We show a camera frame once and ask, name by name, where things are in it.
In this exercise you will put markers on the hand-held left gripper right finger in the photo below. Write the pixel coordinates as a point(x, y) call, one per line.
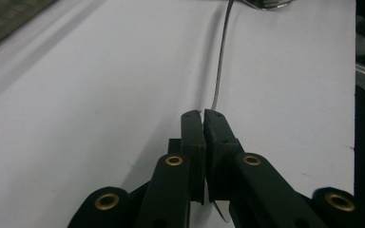
point(250, 186)

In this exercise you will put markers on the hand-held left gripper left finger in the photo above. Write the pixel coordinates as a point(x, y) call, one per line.
point(171, 183)

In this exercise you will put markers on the metal spoon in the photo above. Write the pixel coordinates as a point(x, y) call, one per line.
point(221, 60)

